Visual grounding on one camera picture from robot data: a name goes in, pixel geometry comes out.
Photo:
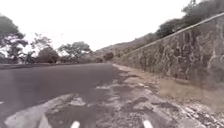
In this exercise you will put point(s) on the worn white painted line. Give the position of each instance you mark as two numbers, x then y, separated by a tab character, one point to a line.
26	116

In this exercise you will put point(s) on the sandy dirt verge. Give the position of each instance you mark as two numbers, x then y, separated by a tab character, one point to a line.
186	90

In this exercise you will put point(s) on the row of trees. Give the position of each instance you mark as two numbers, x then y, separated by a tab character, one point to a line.
10	33

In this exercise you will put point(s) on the grey asphalt road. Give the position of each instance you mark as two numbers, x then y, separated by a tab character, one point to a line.
50	80

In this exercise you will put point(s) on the stone retaining wall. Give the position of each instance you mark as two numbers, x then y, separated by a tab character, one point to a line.
186	50

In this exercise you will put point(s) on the bushy hillside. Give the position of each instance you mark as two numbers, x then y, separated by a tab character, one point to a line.
133	45

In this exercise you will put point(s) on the trees above wall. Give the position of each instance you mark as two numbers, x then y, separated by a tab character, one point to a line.
200	10

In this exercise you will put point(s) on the robot's own part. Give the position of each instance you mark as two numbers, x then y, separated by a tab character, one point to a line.
147	124
75	125

